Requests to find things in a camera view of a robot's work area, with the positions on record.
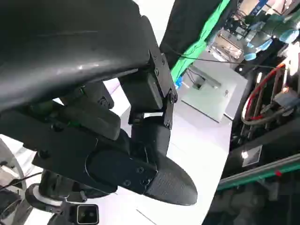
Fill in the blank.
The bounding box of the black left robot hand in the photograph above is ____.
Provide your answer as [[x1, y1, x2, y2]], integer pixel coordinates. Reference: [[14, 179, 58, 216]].
[[0, 0, 198, 207]]

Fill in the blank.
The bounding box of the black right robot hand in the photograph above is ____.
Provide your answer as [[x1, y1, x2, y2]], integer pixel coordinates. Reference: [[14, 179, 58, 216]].
[[38, 171, 118, 200]]

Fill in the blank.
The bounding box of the black curtain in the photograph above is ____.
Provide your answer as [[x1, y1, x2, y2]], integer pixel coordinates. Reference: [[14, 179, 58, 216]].
[[161, 0, 224, 69]]

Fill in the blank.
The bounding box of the green cloth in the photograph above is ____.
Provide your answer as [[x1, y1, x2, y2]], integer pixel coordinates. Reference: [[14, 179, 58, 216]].
[[170, 0, 232, 83]]

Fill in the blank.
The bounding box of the machine with wiring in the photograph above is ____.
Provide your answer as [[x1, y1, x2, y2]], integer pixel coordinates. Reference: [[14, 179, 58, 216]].
[[229, 36, 300, 169]]

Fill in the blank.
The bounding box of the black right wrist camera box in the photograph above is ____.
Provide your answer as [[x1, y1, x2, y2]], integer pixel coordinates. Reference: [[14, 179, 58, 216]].
[[48, 202, 99, 225]]

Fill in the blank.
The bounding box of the thin black cable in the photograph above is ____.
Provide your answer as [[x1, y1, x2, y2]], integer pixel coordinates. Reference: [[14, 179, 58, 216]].
[[164, 44, 289, 71]]

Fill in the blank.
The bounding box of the red cable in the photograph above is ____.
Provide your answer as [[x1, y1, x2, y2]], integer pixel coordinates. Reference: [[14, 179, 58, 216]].
[[241, 61, 288, 122]]

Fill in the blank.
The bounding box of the aluminium rail with green strip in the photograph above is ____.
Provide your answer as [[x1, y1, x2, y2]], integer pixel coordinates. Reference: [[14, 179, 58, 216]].
[[217, 154, 300, 191]]

